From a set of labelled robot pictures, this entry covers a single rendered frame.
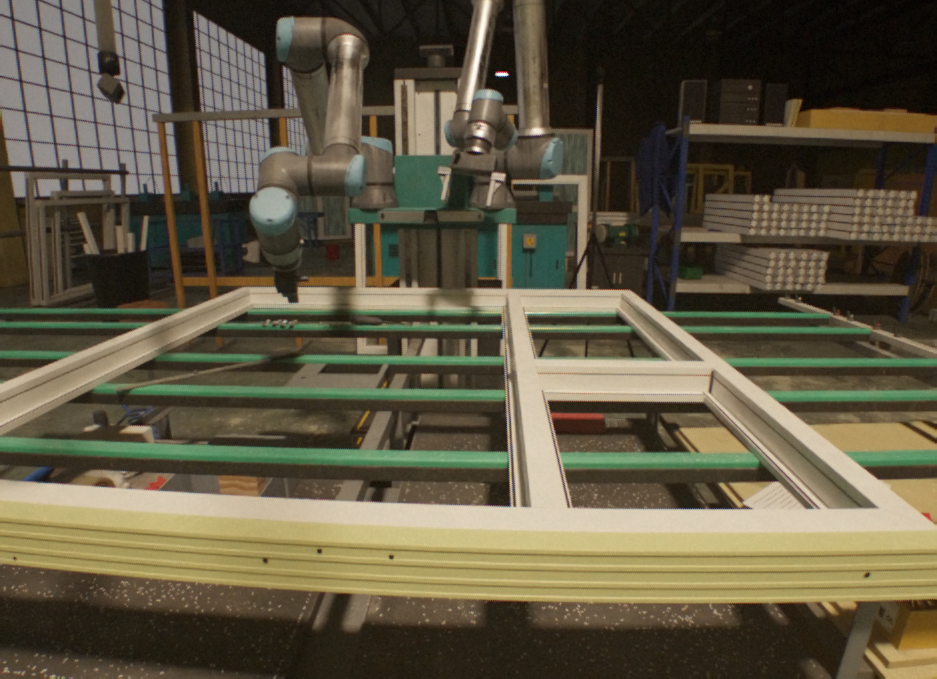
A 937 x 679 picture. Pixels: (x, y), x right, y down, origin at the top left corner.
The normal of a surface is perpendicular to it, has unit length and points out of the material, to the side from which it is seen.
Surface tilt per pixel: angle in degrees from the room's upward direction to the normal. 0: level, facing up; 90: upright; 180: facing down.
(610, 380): 90
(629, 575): 90
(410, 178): 90
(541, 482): 0
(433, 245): 90
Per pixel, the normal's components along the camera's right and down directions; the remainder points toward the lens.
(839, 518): 0.00, -0.97
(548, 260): -0.03, 0.25
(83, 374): 1.00, 0.01
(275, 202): 0.17, -0.34
